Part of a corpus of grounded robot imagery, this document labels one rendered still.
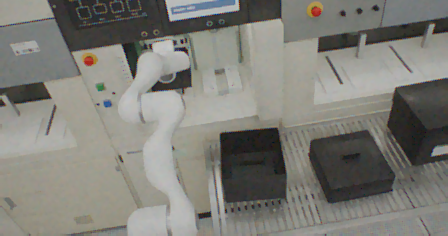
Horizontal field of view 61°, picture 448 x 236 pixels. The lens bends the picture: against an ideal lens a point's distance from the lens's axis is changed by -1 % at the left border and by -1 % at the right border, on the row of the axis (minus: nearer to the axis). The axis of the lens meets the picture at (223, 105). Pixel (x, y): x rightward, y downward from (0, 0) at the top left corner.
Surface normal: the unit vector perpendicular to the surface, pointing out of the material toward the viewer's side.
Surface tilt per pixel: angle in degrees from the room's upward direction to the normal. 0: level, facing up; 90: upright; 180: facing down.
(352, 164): 0
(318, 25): 90
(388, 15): 90
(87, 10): 90
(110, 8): 90
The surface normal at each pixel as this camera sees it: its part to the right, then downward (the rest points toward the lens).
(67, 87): 0.12, 0.66
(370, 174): -0.11, -0.73
